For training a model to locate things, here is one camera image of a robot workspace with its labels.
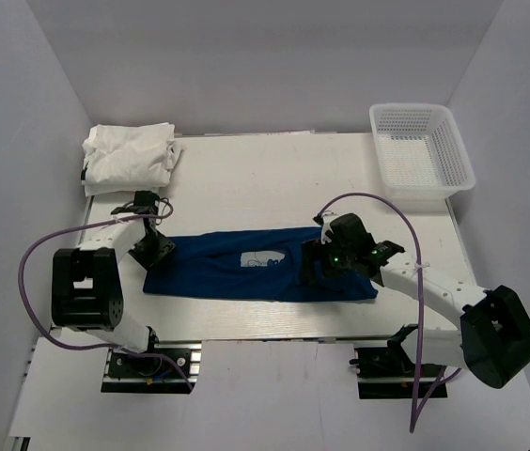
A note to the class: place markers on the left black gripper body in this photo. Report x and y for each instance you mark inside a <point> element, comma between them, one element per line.
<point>155,247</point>

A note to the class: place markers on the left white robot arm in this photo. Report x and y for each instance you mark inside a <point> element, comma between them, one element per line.
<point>87,294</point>

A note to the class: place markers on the white t shirt stack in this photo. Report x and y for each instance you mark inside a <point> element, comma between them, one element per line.
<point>128,159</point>

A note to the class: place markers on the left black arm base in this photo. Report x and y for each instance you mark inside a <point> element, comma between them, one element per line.
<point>152,376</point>

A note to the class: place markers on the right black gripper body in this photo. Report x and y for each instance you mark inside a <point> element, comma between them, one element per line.
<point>335,258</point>

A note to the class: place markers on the white perforated plastic basket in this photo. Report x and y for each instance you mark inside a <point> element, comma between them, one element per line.
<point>420,152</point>

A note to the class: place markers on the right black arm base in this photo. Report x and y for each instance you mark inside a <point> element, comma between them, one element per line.
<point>384,371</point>

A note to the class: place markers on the blue printed t shirt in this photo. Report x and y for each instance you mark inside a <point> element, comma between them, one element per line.
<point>251,265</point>

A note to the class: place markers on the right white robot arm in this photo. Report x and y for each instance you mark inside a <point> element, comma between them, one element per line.
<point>490,333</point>

